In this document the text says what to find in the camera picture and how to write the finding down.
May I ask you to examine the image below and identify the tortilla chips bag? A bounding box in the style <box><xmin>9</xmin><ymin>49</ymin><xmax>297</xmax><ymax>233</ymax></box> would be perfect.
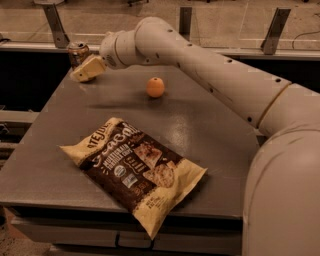
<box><xmin>61</xmin><ymin>117</ymin><xmax>206</xmax><ymax>238</ymax></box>

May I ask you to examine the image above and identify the black drawer handle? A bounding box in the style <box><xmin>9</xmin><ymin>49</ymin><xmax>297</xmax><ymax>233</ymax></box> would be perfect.
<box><xmin>115</xmin><ymin>232</ymin><xmax>154</xmax><ymax>250</ymax></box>

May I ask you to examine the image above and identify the middle metal bracket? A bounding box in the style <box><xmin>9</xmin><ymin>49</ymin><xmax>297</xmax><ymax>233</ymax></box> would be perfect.
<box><xmin>179</xmin><ymin>7</ymin><xmax>192</xmax><ymax>40</ymax></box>

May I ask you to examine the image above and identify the right metal bracket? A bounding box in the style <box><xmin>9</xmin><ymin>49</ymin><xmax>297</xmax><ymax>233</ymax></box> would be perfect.
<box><xmin>261</xmin><ymin>8</ymin><xmax>291</xmax><ymax>55</ymax></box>

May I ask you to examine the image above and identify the grey table drawer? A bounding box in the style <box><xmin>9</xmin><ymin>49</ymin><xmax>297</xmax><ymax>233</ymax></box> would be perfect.
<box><xmin>11</xmin><ymin>217</ymin><xmax>242</xmax><ymax>256</ymax></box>

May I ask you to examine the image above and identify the left metal bracket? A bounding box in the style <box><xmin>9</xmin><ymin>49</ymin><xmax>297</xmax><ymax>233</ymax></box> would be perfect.
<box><xmin>42</xmin><ymin>4</ymin><xmax>70</xmax><ymax>49</ymax></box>

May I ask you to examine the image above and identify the orange fruit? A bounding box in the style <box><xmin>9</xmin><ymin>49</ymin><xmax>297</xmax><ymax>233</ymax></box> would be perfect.
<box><xmin>146</xmin><ymin>77</ymin><xmax>165</xmax><ymax>98</ymax></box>

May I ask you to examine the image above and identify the dented orange soda can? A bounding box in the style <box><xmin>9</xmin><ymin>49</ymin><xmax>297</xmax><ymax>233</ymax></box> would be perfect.
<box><xmin>68</xmin><ymin>42</ymin><xmax>90</xmax><ymax>69</ymax></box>

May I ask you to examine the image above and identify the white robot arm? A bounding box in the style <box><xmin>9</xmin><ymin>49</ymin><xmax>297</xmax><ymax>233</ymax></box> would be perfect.
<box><xmin>71</xmin><ymin>17</ymin><xmax>320</xmax><ymax>256</ymax></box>

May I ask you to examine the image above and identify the metal bracket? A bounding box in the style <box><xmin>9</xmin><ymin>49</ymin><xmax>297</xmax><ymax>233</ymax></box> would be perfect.
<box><xmin>42</xmin><ymin>4</ymin><xmax>70</xmax><ymax>49</ymax></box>
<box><xmin>261</xmin><ymin>8</ymin><xmax>291</xmax><ymax>55</ymax></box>
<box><xmin>179</xmin><ymin>7</ymin><xmax>192</xmax><ymax>40</ymax></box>

